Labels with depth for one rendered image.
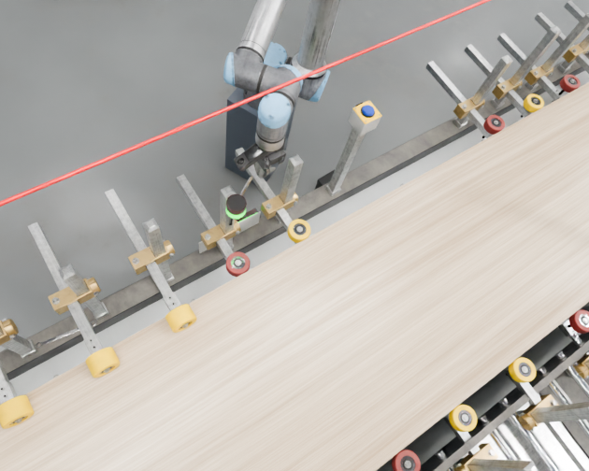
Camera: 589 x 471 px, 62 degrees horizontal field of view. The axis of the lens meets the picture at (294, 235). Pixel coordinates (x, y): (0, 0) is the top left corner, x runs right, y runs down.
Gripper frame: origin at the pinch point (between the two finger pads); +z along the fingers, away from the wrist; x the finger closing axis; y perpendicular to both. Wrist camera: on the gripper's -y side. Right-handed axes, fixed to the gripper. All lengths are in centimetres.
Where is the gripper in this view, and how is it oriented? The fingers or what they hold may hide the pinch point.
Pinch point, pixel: (258, 175)
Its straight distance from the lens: 171.3
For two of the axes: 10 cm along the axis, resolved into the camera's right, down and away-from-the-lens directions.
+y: 8.3, -4.5, 3.3
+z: -1.5, 4.0, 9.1
